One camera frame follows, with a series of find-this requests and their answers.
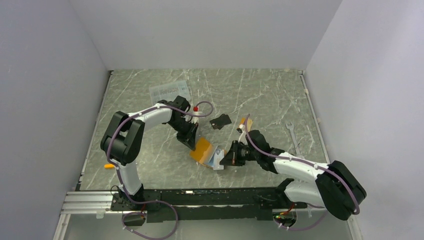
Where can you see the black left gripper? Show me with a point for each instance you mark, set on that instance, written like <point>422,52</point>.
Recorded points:
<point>188,139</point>

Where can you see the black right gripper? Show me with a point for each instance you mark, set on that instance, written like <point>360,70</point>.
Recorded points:
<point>232,157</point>

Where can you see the orange leather card holder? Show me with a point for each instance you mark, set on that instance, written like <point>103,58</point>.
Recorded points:
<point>208,155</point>

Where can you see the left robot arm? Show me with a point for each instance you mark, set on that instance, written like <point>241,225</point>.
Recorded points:
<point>123,137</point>

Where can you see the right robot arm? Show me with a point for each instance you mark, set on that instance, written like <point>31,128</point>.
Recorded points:
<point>328,185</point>

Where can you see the small orange card sleeve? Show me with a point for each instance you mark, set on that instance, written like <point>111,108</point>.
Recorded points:
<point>248,122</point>

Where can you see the clear plastic organizer box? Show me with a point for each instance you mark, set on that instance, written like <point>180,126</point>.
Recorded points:
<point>170,91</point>

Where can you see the silver open-end wrench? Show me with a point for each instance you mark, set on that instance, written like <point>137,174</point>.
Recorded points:
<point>290,126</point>

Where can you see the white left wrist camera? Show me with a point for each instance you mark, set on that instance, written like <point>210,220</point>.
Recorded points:
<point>196,113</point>

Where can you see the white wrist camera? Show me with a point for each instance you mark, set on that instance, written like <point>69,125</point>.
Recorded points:
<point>241,128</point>
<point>196,113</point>

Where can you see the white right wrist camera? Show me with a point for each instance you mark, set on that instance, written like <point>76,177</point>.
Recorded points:
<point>241,128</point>

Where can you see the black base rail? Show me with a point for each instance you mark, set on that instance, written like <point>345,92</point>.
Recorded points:
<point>258,203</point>

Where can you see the orange-handled screwdriver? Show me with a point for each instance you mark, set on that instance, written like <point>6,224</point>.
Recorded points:
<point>109,166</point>

